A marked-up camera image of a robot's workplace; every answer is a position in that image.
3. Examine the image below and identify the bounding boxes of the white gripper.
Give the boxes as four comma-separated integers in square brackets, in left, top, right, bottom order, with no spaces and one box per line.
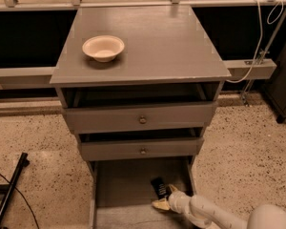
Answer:
[152,184,191,215]

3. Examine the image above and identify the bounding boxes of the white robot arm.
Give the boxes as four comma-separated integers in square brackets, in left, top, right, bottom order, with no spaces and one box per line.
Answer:
[152,183,286,229]

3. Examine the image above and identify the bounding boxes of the grey open bottom drawer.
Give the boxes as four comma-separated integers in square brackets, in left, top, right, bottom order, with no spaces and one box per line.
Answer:
[92,156,198,229]

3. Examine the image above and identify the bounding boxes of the brass middle drawer knob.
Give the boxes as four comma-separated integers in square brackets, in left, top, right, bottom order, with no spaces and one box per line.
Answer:
[140,148,147,155]

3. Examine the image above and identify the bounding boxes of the brass drawer knob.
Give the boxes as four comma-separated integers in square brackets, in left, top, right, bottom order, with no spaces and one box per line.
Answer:
[140,148,147,155]
[139,115,147,124]

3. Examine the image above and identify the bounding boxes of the grey middle drawer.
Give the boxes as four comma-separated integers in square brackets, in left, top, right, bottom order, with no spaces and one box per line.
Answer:
[80,137,204,161]

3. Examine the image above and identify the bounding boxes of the brass top drawer knob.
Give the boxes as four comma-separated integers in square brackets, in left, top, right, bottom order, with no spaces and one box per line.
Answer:
[139,115,147,124]

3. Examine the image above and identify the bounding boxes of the grey top drawer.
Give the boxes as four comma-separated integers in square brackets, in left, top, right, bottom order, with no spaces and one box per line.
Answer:
[65,102,216,134]

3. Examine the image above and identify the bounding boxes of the grey wooden drawer cabinet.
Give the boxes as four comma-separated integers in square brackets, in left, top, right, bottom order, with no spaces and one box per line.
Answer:
[52,10,224,170]

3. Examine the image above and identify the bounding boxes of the diagonal metal strut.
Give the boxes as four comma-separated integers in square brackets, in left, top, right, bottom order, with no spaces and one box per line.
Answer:
[240,9,286,107]

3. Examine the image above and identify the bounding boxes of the black metal stand leg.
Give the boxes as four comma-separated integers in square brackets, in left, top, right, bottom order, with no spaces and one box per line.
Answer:
[0,153,30,226]

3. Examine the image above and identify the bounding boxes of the dark cabinet at right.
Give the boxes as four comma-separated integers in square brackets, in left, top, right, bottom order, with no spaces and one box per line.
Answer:
[264,43,286,123]

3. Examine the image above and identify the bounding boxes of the beige paper bowl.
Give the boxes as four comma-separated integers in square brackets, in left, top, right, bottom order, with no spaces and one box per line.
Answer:
[82,35,125,62]

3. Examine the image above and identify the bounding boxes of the white cable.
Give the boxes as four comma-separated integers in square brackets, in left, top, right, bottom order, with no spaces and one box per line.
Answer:
[225,0,265,84]

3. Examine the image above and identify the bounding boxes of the grey metal frame rail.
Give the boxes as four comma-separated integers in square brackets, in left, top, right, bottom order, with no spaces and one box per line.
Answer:
[0,0,286,89]

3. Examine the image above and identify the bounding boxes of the thin black cable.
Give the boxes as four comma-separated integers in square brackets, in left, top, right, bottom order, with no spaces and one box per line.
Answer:
[0,164,40,229]

